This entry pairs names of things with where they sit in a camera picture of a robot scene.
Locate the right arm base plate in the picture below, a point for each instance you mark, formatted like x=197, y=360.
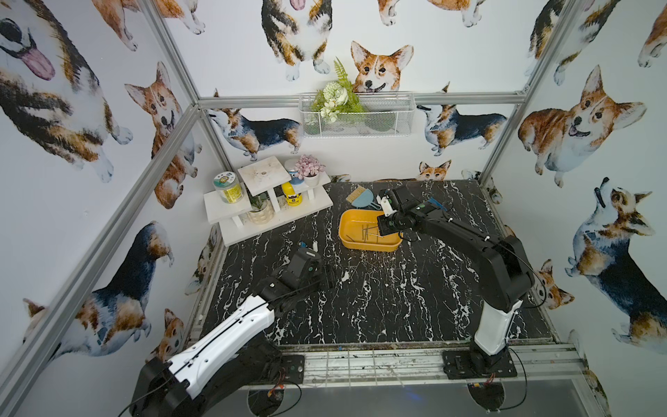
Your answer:
x=468, y=365

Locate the small plant in woven pot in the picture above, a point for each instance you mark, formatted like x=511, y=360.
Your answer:
x=262, y=210

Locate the green lidded glass jar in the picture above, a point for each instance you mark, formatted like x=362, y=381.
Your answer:
x=228, y=186

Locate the green white artificial plant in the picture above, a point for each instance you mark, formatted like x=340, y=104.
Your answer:
x=337, y=101

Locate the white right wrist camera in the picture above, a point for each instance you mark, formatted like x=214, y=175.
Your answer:
x=386, y=204

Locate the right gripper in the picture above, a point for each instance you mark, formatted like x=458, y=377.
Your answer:
x=391, y=197

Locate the light blue hand brush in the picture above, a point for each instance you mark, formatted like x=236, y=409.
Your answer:
x=363, y=199

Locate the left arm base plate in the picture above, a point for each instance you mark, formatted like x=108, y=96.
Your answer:
x=287, y=368

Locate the white wire wall basket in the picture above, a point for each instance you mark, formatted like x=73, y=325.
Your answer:
x=385, y=115

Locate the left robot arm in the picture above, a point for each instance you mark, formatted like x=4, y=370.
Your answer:
x=235, y=353

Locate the white tiered shelf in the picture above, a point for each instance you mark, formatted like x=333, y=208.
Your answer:
x=265, y=175

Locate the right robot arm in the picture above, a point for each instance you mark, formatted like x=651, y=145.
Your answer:
x=505, y=276

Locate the pink flowers in white pot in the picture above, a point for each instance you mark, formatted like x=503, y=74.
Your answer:
x=309, y=169

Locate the yellow plastic storage box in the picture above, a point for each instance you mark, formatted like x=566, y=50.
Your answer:
x=359, y=230

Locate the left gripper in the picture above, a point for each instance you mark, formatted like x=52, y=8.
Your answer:
x=317, y=268

